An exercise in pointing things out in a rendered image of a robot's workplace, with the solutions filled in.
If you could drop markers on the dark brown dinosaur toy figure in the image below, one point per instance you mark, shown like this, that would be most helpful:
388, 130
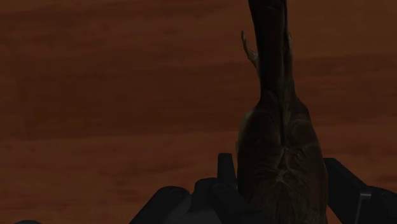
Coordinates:
280, 149

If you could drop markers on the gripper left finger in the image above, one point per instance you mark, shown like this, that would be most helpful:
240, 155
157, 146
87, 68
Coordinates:
224, 186

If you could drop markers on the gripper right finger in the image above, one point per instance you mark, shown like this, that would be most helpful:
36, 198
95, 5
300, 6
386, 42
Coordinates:
344, 189

